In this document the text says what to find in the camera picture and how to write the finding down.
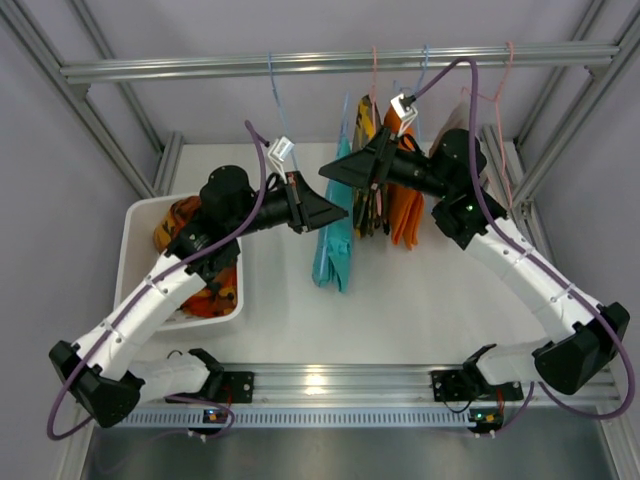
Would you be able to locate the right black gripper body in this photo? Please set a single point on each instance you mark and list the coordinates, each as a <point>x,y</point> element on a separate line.
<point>382,158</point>

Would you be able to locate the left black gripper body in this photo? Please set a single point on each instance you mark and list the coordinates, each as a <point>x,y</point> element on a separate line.
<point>298,203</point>

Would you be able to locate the teal trousers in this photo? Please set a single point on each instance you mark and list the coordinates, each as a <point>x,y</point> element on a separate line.
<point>332,260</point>

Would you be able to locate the orange camouflage trousers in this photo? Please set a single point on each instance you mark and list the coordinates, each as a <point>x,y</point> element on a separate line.
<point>222,297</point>

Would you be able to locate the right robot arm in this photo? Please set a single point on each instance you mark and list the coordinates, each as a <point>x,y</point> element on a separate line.
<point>580,333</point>

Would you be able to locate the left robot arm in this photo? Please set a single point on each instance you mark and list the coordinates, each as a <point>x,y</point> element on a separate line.
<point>100,370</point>

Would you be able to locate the green yellow camouflage trousers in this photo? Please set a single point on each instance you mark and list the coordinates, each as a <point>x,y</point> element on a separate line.
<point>370,210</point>

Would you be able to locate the beige trousers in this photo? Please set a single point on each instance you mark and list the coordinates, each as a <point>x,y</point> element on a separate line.
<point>458,119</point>

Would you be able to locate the white plastic basket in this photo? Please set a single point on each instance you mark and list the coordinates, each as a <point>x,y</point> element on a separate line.
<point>137,257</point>

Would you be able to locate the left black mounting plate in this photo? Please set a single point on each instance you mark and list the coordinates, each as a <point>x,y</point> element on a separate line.
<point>235,387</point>

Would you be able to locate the black mounting plate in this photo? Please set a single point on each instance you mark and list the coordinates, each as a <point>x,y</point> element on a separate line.
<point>455,385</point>
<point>235,387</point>

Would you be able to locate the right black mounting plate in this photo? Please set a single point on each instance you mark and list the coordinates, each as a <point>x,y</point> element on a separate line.
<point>455,385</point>

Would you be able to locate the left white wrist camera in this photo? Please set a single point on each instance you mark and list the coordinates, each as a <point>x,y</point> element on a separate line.
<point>277,154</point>

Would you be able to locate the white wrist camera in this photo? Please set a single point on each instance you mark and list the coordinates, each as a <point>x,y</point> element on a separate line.
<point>277,154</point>
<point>406,111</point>

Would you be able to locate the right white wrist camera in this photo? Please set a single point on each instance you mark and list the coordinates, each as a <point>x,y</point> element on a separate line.
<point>406,111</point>

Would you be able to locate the pink wire hanger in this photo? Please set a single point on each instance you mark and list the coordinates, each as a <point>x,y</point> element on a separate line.
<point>372,70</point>
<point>496,101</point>

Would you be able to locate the white slotted cable duct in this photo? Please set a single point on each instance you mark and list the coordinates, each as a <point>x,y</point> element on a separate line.
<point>299,417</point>

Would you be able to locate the aluminium hanging rail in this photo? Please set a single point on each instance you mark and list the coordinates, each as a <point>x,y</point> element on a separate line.
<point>560,54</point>

